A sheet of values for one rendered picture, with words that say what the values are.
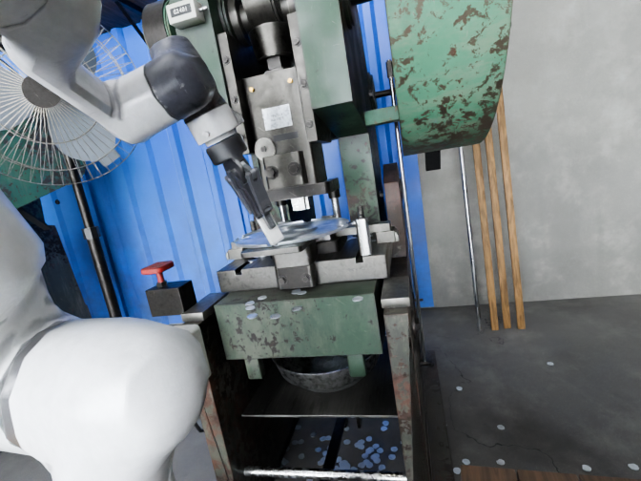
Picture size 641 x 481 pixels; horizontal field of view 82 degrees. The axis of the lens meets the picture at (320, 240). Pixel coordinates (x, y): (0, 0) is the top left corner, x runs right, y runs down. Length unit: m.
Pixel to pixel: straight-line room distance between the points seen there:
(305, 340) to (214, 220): 1.66
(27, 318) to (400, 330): 0.61
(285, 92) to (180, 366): 0.77
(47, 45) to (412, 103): 0.54
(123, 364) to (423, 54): 0.60
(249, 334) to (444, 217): 1.51
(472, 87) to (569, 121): 1.58
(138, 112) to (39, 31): 0.22
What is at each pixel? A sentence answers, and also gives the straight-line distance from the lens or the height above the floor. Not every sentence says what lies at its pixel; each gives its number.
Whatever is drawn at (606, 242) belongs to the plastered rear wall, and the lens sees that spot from 2.44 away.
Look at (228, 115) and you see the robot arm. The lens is 0.74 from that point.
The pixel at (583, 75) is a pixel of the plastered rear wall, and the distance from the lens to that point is 2.33.
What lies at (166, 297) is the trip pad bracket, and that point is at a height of 0.68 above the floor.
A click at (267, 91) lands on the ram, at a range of 0.98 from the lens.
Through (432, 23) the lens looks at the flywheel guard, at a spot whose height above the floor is 1.11.
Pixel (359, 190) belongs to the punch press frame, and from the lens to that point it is 1.18.
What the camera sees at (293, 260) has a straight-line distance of 0.89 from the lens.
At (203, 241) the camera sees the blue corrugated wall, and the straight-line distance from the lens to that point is 2.52.
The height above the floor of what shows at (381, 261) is 0.69.
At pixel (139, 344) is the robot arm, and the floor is 0.83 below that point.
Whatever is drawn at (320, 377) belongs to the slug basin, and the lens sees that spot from 1.03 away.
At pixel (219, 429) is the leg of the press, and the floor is 0.35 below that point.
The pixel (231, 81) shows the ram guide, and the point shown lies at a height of 1.16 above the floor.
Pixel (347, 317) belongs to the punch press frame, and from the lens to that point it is 0.84.
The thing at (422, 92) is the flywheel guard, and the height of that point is 1.03.
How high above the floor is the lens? 0.93
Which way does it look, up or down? 11 degrees down
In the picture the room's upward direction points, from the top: 10 degrees counter-clockwise
